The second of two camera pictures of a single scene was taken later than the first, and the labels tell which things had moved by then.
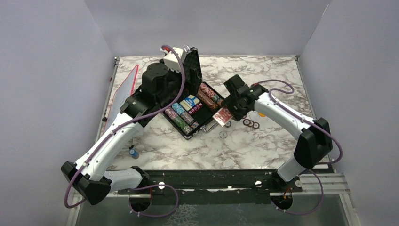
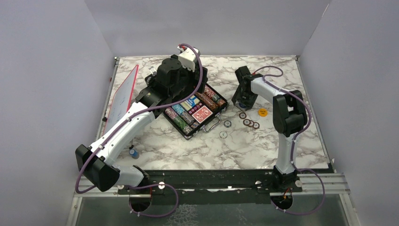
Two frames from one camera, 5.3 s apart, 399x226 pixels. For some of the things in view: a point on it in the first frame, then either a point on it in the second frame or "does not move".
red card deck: (222, 117) to (202, 114)
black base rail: (211, 187) does not move
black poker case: (198, 106) does not move
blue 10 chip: (227, 124) does not move
